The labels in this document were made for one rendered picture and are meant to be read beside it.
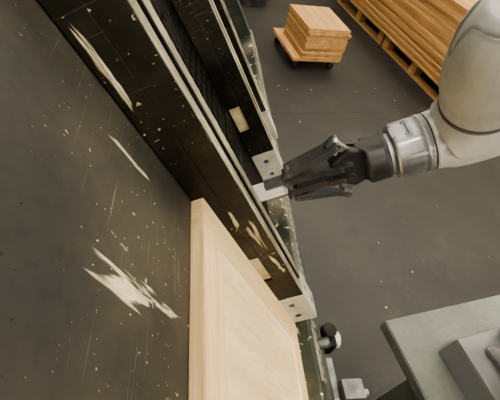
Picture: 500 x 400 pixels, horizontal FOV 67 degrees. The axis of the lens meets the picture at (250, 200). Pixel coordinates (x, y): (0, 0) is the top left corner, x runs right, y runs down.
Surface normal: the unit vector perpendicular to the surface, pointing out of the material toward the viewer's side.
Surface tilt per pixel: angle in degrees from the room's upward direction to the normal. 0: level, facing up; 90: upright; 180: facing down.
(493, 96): 118
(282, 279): 90
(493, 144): 101
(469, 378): 90
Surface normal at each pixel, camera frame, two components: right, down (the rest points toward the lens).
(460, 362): -0.94, 0.09
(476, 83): -0.62, 0.77
